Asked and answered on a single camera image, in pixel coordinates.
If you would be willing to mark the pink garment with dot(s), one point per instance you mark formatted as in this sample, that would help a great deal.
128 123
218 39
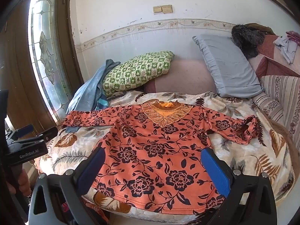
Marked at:
294 35

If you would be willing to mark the pink quilted mattress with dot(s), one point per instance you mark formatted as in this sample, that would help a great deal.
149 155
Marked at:
187 77

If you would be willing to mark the teal striped cloth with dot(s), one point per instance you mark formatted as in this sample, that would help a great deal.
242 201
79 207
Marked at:
102 103

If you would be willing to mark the pale lilac garment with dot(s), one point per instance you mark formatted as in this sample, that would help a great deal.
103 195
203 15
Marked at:
287 48

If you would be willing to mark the large beige wall switch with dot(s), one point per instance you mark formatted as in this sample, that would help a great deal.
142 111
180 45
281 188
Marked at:
167 9

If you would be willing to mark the red-brown quilt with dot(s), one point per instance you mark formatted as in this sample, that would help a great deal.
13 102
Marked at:
269 49

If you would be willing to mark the wooden door with stained glass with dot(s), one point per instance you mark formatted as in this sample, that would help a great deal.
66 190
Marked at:
18 63

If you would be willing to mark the green checked pillow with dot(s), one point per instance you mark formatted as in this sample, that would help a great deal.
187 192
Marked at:
136 72

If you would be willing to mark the striped floral quilt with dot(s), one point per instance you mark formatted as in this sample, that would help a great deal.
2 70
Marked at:
281 91

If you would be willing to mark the blue denim cloth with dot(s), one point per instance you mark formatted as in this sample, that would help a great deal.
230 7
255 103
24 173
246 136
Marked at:
86 93

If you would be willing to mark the orange floral shirt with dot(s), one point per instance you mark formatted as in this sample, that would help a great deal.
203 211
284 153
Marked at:
152 150

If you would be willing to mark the grey-blue pillow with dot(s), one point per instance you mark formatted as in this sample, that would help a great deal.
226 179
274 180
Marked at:
229 68

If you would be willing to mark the small beige wall switch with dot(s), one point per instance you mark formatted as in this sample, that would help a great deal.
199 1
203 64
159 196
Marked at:
157 9

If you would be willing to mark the cream leaf-print blanket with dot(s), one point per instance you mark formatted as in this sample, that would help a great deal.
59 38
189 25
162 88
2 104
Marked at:
246 150

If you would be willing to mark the dark fur-trimmed garment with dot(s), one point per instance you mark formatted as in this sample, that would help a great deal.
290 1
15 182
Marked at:
246 39

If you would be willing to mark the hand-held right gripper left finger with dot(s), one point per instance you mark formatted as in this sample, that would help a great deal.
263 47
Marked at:
91 168

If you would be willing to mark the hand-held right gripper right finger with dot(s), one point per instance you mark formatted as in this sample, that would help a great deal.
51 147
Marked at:
215 171

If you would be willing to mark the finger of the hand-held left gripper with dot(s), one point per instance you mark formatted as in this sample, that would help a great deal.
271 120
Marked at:
48 133
23 131

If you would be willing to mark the person's left hand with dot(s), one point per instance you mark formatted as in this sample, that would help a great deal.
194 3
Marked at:
23 180

